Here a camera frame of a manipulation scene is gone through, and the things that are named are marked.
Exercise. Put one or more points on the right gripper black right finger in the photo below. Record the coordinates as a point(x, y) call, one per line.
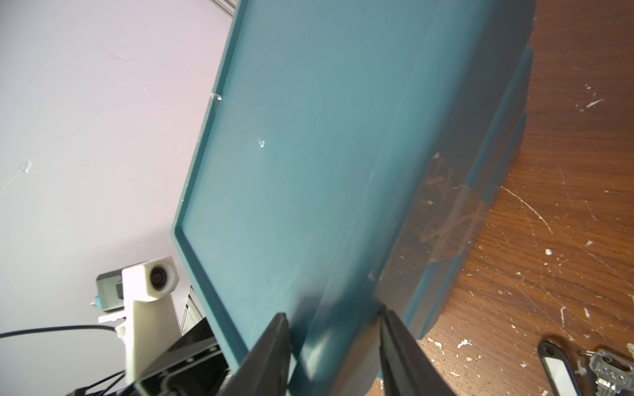
point(404, 367)

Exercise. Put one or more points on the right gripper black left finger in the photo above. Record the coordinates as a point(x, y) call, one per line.
point(265, 369)

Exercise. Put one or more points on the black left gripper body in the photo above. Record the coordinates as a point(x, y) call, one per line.
point(194, 365)

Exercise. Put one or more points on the silver keys black tag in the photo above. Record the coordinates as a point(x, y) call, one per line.
point(557, 367)
point(613, 374)

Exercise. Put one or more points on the teal drawer cabinet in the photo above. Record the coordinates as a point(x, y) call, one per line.
point(350, 155)

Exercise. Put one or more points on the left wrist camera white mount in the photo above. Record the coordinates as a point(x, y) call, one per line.
point(140, 296)

